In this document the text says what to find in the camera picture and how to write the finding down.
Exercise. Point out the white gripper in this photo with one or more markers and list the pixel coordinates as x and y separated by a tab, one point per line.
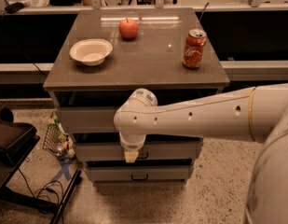
131	146

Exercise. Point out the grey top drawer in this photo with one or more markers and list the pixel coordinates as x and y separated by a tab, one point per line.
87	118

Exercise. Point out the grey drawer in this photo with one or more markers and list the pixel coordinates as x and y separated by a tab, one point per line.
87	118
187	149
144	173

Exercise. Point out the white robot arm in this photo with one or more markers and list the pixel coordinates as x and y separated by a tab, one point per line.
257	114

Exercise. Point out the grey bottom drawer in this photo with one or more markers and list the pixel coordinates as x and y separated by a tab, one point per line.
144	173

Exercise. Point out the grey middle drawer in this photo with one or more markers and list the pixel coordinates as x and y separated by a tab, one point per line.
187	149

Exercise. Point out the grey drawer cabinet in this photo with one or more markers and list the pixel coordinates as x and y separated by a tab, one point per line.
152	60

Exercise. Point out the black stand leg left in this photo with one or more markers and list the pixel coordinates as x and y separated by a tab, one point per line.
66	197

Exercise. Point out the blue tape cross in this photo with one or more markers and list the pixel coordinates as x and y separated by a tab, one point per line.
64	171

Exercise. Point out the white paper bowl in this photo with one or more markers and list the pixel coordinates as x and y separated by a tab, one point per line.
91	52

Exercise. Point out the dark tray on stand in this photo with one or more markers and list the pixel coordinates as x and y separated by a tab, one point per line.
17	139

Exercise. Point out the red apple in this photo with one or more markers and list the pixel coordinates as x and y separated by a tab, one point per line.
128	28

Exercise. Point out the orange soda can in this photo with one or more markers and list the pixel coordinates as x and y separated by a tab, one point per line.
193	50

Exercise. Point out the wire mesh basket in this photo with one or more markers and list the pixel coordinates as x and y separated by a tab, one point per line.
56	141

